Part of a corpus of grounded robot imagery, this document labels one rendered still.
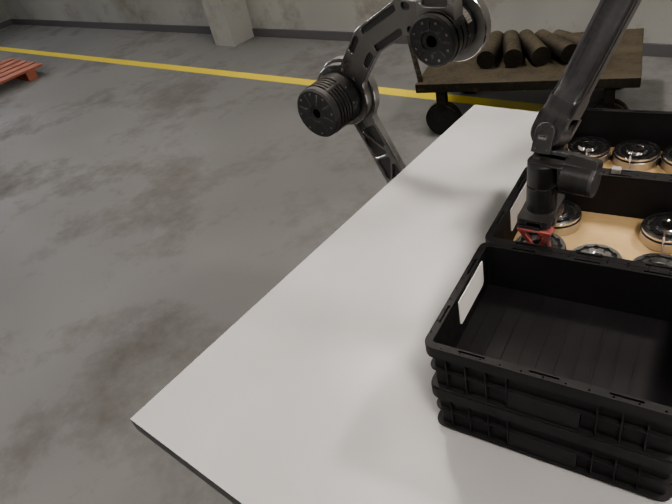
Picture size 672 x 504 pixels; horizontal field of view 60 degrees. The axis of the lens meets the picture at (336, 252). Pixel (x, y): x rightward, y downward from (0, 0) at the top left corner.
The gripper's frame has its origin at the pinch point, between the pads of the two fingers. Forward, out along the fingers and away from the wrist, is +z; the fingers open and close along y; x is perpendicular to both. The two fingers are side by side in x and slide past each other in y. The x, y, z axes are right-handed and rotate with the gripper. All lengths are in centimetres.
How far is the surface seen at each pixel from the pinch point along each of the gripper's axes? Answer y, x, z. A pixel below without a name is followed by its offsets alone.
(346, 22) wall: 345, 268, 88
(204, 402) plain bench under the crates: -53, 56, 19
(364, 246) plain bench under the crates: 7, 49, 20
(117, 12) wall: 388, 635, 96
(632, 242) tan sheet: 11.4, -16.1, 4.9
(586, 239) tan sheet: 9.8, -7.3, 5.2
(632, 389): -26.9, -23.1, 4.1
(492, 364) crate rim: -38.0, -3.7, -5.6
